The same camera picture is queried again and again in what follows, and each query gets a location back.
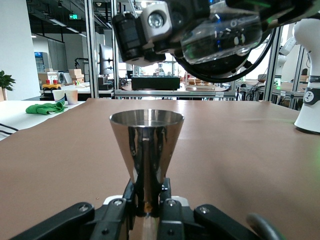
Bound black cables on white table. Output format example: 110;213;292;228
0;122;20;136

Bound blue lit display fridge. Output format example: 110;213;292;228
34;51;51;73

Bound brown table mat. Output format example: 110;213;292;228
0;97;320;240

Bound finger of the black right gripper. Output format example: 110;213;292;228
259;0;320;31
111;1;174;67

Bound yellow box red buttons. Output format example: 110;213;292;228
41;79;62;91

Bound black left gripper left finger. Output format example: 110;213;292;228
9;178;138;240

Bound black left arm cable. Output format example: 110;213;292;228
245;212;287;240

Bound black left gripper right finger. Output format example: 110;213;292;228
158;177;261;240

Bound aluminium frame post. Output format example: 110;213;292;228
109;0;122;100
84;0;100;99
263;26;283;103

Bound aluminium frame rail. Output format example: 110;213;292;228
113;89;237;101

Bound paper cup pink print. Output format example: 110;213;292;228
64;88;79;106

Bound steel double cone jigger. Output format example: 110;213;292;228
109;108;186;240

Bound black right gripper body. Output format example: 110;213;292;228
173;48;254;85

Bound paper cup blue print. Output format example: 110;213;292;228
51;89;66;103

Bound black monitor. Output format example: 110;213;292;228
98;43;115;76

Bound cardboard box stack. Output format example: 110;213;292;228
68;68;85;85

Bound green cloth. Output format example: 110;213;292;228
25;101;69;116

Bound small clear glass cup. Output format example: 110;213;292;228
180;3;264;66

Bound black rectangular case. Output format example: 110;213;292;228
131;76;181;91

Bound green potted plant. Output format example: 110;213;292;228
0;69;16;102

